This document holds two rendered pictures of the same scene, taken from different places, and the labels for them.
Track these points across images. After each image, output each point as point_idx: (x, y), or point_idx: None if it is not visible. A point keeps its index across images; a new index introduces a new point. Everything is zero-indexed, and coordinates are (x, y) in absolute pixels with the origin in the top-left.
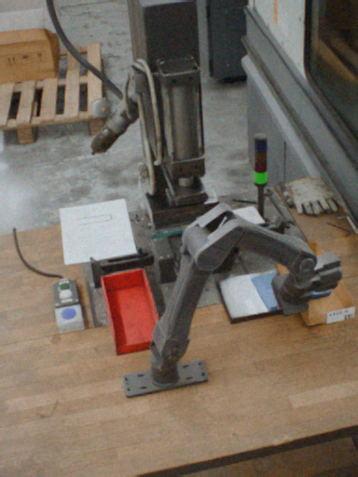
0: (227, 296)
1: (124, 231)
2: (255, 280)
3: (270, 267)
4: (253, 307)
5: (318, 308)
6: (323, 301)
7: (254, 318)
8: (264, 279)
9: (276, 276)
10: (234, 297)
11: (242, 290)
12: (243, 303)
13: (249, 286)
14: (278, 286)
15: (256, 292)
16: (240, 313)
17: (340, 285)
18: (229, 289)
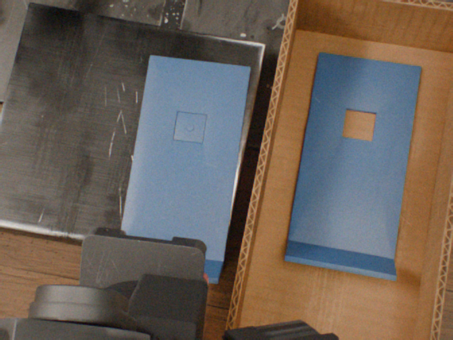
0: (21, 102)
1: None
2: (160, 76)
3: (272, 13)
4: (76, 204)
5: (311, 309)
6: (354, 282)
7: (63, 241)
8: (195, 81)
9: (104, 238)
10: (44, 120)
11: (94, 97)
12: (58, 164)
13: (126, 90)
14: (92, 285)
15: (135, 130)
16: (19, 210)
17: (431, 295)
18: (52, 70)
